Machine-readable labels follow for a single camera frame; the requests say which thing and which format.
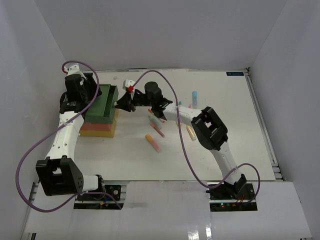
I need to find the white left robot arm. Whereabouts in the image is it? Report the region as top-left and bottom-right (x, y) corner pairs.
(35, 63), (106, 200)

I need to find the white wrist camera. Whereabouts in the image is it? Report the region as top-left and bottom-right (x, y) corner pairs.
(122, 79), (136, 90)
(67, 63), (85, 78)

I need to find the yellow drawer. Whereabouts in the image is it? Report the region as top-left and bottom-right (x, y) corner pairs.
(79, 110), (119, 138)

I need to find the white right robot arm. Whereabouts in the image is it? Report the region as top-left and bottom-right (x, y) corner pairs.
(115, 79), (247, 200)

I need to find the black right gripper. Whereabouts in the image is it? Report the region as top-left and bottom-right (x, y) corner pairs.
(115, 92), (154, 113)

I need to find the blue table label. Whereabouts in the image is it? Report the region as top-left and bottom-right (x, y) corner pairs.
(226, 71), (244, 77)

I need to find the blue cap highlighter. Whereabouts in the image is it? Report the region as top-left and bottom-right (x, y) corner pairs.
(192, 91), (198, 109)

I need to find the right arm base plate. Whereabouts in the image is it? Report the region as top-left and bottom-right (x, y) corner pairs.
(205, 183), (258, 212)

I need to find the red drawer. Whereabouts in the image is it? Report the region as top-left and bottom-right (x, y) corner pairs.
(80, 118), (117, 132)

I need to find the orange cap highlighter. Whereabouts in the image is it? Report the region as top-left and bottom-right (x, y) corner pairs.
(145, 134), (161, 153)

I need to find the green drawer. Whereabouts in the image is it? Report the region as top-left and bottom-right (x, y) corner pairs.
(103, 85), (119, 121)

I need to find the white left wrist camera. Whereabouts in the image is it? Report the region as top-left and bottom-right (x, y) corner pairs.
(67, 63), (85, 78)

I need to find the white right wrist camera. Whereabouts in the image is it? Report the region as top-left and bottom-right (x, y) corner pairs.
(122, 79), (136, 90)

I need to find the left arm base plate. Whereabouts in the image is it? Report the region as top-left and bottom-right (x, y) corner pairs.
(73, 183), (128, 210)

